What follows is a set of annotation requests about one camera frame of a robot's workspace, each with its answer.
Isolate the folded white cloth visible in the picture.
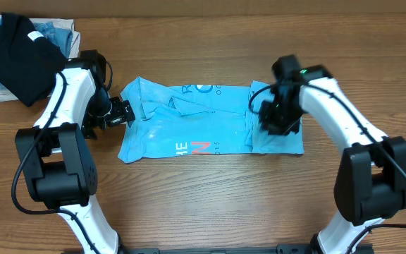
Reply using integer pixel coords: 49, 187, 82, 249
0, 18, 80, 102

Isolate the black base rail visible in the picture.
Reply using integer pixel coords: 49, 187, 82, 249
118, 242, 375, 254

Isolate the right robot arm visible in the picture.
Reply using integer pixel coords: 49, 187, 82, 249
259, 55, 406, 253

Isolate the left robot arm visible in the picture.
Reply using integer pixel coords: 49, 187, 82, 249
11, 50, 135, 253

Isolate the folded black shirt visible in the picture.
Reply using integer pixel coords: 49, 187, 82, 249
0, 13, 68, 107

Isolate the light blue t-shirt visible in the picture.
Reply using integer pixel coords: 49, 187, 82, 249
118, 77, 304, 163

